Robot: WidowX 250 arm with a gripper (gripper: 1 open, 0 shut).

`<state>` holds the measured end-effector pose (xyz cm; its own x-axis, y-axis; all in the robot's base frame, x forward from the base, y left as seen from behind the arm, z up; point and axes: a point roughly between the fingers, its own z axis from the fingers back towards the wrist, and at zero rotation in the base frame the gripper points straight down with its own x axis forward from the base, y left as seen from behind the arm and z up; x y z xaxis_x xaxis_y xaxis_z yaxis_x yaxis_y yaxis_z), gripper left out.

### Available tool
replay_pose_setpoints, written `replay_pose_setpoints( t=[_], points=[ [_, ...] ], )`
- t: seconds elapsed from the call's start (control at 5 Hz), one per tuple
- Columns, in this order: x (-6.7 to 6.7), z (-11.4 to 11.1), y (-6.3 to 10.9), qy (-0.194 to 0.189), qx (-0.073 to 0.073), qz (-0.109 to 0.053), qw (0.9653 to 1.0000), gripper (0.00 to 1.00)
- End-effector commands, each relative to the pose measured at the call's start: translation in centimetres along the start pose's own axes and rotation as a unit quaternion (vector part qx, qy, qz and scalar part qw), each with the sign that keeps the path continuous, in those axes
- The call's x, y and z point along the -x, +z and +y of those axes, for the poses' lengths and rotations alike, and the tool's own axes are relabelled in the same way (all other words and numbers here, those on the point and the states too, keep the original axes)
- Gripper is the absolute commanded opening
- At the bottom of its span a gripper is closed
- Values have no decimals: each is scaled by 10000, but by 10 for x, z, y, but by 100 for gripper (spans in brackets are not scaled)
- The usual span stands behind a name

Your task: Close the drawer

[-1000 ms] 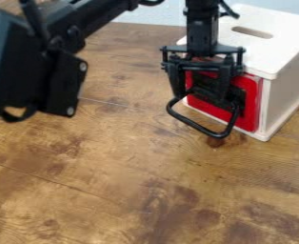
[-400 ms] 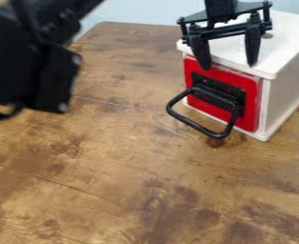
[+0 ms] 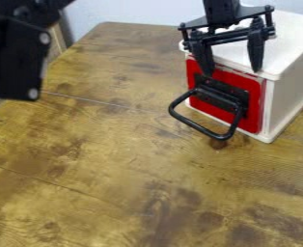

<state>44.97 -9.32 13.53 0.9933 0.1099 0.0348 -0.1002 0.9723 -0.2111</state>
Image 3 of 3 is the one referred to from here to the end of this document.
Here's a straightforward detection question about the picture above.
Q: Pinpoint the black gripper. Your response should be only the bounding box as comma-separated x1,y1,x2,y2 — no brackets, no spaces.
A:
177,0,276,77

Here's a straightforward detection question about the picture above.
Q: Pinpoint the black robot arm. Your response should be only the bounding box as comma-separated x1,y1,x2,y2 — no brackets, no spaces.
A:
0,0,276,101

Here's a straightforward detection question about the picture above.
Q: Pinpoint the red drawer front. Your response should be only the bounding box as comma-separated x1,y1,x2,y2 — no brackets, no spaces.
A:
185,57,265,134

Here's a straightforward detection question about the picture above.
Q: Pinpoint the white wooden box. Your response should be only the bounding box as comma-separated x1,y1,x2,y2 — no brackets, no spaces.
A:
175,9,303,143

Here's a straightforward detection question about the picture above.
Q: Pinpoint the black metal drawer handle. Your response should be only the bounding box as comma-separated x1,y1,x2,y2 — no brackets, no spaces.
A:
169,73,249,141

